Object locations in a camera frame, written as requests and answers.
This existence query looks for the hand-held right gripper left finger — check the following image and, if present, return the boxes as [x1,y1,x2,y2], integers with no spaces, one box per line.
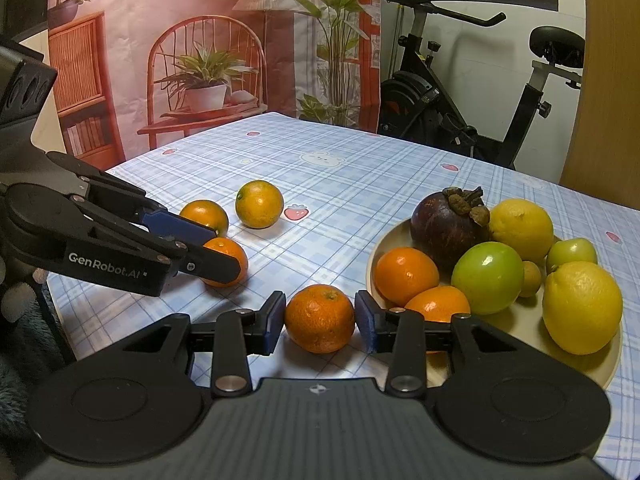
[122,290,287,395]

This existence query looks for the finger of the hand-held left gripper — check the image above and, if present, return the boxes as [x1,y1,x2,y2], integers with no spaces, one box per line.
[46,151,219,247]
[70,192,242,286]

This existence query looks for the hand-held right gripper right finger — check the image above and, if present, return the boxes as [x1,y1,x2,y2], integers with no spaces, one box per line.
[354,290,518,395]

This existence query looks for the dark purple mangosteen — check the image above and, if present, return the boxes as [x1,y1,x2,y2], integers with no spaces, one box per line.
[410,186,493,273]

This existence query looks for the large green fruit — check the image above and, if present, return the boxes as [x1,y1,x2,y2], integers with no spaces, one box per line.
[451,241,525,316]

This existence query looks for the beige plate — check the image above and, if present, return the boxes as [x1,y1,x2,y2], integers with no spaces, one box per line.
[365,217,623,393]

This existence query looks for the small round yellowish fruit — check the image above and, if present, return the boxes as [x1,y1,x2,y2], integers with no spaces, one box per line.
[517,260,544,298]

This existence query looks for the yellow lemon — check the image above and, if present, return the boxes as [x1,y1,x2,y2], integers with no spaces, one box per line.
[487,198,555,264]
[542,261,624,356]

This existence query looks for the small green fruit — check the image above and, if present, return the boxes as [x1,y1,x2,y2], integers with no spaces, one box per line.
[545,237,599,275]

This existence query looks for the person's left hand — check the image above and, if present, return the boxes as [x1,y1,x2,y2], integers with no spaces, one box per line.
[0,260,48,323]

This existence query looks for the orange with green tinge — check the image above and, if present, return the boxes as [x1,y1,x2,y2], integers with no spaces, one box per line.
[179,199,230,237]

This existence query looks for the yellow-green orange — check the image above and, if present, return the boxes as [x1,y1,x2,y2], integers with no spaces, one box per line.
[235,180,285,230]

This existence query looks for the grey-blue fluffy cloth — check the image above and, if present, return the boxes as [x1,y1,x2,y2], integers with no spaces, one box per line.
[0,280,76,466]

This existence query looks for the blue plaid tablecloth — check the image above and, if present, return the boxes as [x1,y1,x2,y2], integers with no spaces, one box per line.
[47,111,640,473]

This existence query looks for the white panel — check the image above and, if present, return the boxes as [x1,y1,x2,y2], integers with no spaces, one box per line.
[30,30,68,158]

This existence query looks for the printed backdrop cloth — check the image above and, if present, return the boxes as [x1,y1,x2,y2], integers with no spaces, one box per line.
[47,0,383,171]

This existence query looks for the black exercise bike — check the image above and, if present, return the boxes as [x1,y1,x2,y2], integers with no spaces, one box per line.
[377,0,586,171]

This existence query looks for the wooden panel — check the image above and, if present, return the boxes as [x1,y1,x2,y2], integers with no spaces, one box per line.
[559,0,640,206]

